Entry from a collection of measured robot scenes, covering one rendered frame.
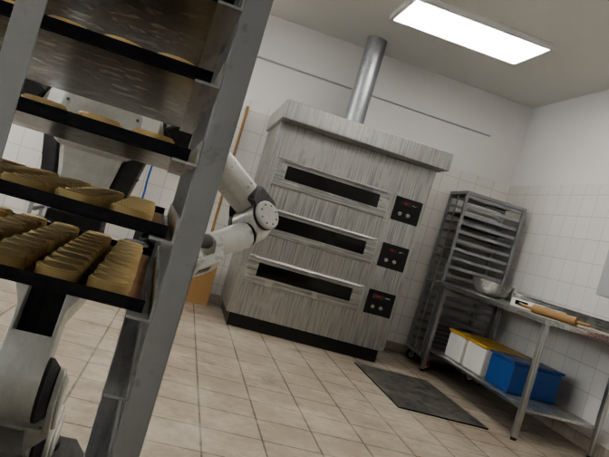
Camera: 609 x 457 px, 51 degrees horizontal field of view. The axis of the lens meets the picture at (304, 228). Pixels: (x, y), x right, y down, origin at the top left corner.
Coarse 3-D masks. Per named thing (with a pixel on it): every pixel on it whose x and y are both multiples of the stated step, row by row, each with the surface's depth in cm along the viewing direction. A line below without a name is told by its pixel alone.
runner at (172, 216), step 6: (174, 210) 94; (168, 216) 123; (174, 216) 87; (168, 222) 110; (174, 222) 80; (168, 228) 92; (174, 228) 74; (168, 234) 82; (174, 234) 71; (162, 240) 71; (168, 240) 72; (174, 240) 71
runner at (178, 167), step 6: (198, 144) 75; (198, 150) 71; (192, 156) 85; (198, 156) 71; (174, 162) 76; (180, 162) 71; (186, 162) 71; (192, 162) 78; (174, 168) 95; (180, 168) 88; (186, 168) 82; (192, 168) 77; (180, 174) 120
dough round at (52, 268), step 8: (40, 264) 74; (48, 264) 74; (56, 264) 76; (64, 264) 78; (40, 272) 74; (48, 272) 73; (56, 272) 73; (64, 272) 74; (72, 272) 75; (80, 272) 76; (72, 280) 75
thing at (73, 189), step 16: (0, 176) 72; (16, 176) 71; (32, 176) 81; (48, 176) 100; (64, 192) 72; (80, 192) 75; (96, 192) 90; (112, 192) 110; (112, 208) 74; (128, 208) 74; (144, 208) 86
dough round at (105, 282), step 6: (90, 276) 76; (96, 276) 76; (102, 276) 77; (108, 276) 78; (90, 282) 75; (96, 282) 75; (102, 282) 75; (108, 282) 75; (114, 282) 75; (120, 282) 76; (126, 282) 78; (102, 288) 75; (108, 288) 75; (114, 288) 75; (120, 288) 76; (126, 288) 76; (126, 294) 77
